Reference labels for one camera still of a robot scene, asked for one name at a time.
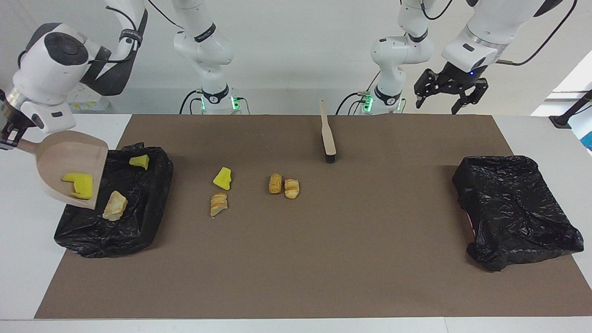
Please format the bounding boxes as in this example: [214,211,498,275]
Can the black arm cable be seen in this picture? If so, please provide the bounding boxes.
[88,0,185,65]
[497,0,579,66]

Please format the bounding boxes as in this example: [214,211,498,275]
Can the black camera stand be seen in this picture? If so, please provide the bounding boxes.
[549,90,592,129]

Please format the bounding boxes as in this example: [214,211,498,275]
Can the brown table mat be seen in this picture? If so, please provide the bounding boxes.
[35,114,592,320]

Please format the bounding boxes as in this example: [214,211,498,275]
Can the beige plastic dustpan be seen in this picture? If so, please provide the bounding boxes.
[18,130,109,210]

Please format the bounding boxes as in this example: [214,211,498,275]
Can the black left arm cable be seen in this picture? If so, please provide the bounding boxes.
[497,0,579,66]

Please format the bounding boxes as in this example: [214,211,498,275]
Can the black right arm base cables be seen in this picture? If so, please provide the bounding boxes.
[179,89,206,115]

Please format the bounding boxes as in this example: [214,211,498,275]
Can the yellow sponge wedge piece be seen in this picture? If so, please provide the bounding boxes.
[213,167,233,191]

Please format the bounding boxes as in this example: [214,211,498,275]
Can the white wall socket boxes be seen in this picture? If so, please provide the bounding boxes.
[69,89,111,111]

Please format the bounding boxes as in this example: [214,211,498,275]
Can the beige brush with black bristles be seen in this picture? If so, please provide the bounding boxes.
[320,99,337,163]

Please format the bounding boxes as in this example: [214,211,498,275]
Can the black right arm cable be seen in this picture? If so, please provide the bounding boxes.
[88,0,185,65]

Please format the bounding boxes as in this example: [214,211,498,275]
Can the black arm base cables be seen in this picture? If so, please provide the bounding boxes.
[335,92,371,115]
[179,89,206,115]

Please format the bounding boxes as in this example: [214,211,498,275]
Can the black bag lined bin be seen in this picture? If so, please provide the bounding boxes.
[54,142,174,259]
[452,155,585,272]

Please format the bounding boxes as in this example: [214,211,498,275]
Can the black left arm base cables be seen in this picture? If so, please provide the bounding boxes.
[335,92,371,115]

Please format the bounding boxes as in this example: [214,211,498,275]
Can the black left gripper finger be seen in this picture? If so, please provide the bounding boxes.
[451,79,489,115]
[414,69,440,109]

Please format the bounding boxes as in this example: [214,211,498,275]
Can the notched yellow sponge piece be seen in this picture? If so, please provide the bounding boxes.
[62,173,94,200]

